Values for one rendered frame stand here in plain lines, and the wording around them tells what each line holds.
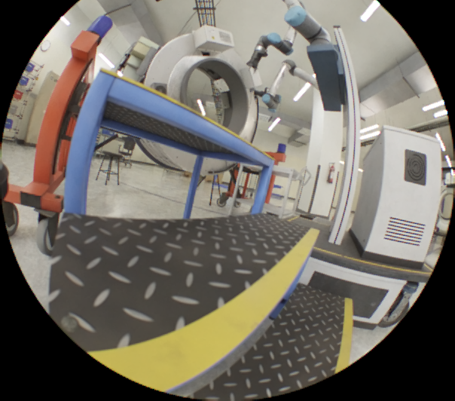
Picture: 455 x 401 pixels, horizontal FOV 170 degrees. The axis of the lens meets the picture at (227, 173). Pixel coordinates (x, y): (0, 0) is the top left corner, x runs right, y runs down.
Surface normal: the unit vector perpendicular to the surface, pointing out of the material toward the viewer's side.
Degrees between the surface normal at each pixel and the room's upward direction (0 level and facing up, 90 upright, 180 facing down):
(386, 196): 90
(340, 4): 180
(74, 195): 90
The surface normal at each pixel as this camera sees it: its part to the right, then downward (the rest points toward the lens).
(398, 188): -0.62, -0.17
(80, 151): 0.74, 0.17
